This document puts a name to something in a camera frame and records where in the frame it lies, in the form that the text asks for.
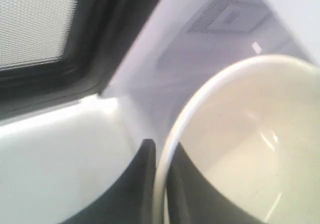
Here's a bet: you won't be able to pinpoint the white microwave door with handle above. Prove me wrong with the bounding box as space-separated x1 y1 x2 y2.
0 0 159 224

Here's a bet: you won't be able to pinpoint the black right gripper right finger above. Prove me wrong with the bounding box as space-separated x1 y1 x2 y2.
167 144 241 224

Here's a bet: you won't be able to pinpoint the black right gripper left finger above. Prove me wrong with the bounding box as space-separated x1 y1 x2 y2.
63 139 156 224

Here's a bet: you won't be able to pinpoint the white ceramic bowl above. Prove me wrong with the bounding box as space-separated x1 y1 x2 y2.
152 55 320 224

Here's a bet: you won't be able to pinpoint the white microwave oven body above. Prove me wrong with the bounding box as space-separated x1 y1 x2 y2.
103 0 315 156

